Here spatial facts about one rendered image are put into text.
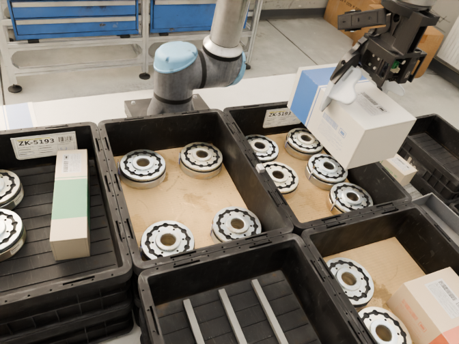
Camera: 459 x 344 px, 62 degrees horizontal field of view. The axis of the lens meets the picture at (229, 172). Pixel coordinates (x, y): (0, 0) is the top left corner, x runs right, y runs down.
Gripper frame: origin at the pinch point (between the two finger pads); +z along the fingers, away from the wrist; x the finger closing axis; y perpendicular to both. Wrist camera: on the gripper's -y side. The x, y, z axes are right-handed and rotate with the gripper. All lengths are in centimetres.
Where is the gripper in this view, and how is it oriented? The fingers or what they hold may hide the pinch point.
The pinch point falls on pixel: (349, 104)
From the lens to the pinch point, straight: 76.4
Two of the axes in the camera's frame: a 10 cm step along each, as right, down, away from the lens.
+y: 4.2, 6.7, -6.0
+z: -1.6, 7.1, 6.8
